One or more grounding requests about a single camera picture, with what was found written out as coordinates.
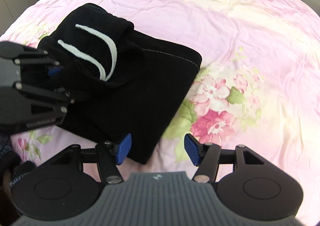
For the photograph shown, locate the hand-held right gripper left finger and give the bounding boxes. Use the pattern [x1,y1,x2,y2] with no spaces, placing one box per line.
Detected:
[50,133,132,184]

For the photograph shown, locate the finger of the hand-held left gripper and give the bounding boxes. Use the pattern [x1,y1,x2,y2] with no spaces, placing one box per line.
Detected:
[14,82,76,129]
[14,44,65,77]

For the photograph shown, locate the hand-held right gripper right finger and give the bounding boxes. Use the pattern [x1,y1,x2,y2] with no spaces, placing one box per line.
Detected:
[184,133,269,184]

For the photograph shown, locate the black pants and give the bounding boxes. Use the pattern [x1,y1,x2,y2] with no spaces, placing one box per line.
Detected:
[37,3,202,165]

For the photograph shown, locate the person's blue jeans leg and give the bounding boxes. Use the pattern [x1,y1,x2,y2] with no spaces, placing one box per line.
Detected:
[0,130,15,164]

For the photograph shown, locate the pink floral duvet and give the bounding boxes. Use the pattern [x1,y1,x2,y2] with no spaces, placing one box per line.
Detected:
[0,0,320,226]

